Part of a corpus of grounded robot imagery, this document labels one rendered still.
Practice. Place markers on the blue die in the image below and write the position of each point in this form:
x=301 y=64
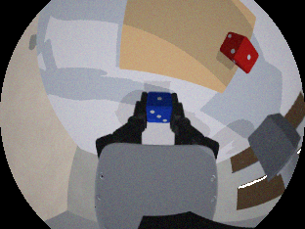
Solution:
x=159 y=107

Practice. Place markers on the tan flat mat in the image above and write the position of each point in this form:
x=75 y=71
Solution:
x=182 y=38

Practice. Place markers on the red die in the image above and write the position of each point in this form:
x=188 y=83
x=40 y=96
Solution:
x=240 y=51

